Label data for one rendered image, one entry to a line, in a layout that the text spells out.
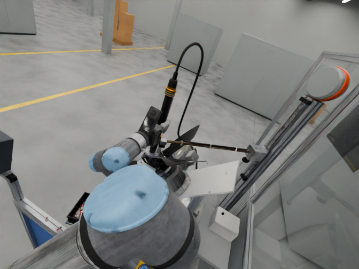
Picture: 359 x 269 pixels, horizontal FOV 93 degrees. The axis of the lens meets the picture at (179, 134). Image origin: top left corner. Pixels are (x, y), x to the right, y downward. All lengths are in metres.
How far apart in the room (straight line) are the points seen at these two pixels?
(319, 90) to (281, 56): 5.21
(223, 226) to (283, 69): 5.54
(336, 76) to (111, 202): 1.00
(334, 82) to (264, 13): 12.00
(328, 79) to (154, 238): 0.98
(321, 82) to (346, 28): 12.45
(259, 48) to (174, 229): 6.05
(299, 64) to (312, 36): 6.87
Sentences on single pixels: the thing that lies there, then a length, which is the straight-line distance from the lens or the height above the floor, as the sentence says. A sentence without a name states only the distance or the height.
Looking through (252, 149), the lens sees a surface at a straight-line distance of 1.10.
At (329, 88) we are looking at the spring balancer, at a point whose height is 1.87.
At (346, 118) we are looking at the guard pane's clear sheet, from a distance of 1.07.
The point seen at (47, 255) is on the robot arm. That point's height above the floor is 1.57.
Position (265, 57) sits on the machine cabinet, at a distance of 6.21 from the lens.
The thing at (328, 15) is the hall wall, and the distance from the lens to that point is 13.29.
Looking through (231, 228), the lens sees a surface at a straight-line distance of 1.28.
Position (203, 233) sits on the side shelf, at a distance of 1.30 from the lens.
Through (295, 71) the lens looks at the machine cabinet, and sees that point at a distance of 6.35.
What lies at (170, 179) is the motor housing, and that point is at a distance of 1.02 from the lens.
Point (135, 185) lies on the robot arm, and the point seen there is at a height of 1.72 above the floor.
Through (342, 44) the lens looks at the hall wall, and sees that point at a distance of 13.51.
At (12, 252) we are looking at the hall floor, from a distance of 2.17.
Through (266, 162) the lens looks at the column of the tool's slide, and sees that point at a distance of 1.20.
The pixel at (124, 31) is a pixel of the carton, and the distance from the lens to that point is 9.00.
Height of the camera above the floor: 1.93
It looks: 34 degrees down
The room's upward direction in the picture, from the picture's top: 22 degrees clockwise
